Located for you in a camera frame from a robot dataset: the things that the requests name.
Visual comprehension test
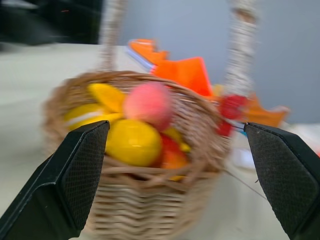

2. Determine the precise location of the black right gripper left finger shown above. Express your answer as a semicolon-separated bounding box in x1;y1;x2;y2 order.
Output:
0;120;111;240

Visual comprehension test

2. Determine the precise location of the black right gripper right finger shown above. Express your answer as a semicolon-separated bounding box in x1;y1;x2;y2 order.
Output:
243;122;320;240

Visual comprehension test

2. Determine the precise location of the yellow fruit with white stripe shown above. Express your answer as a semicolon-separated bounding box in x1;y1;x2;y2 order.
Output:
63;102;124;131

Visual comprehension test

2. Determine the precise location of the yellow lemon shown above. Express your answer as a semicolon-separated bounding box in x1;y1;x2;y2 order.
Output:
104;118;163;167

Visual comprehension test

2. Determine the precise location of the red flower decoration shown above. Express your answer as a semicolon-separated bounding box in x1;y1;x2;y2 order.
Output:
216;94;248;137

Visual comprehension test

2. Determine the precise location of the yellow banana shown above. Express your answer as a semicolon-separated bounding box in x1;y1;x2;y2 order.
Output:
87;82;126;114

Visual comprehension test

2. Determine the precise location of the red orange apple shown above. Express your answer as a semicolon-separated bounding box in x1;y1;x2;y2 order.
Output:
157;132;189;170

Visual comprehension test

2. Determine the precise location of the pink peach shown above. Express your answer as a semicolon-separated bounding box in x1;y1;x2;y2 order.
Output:
123;82;175;132

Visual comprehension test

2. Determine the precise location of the black monitor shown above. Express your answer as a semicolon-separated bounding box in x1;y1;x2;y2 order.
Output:
0;0;104;46

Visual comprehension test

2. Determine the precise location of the wicker basket with handle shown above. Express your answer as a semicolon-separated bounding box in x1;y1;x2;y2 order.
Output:
41;0;262;240

